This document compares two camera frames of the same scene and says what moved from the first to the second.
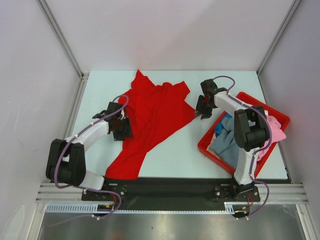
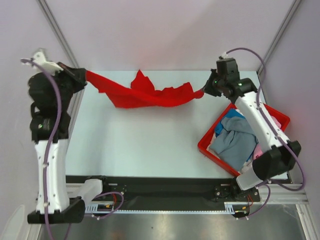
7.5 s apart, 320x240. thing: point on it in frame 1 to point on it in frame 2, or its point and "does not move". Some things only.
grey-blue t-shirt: [225, 145] does not move
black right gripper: [206, 114] to [207, 87]
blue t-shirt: [220, 127] does not move
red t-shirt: [155, 111] to [141, 93]
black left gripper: [127, 131] to [77, 75]
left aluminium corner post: [62, 38] does not move
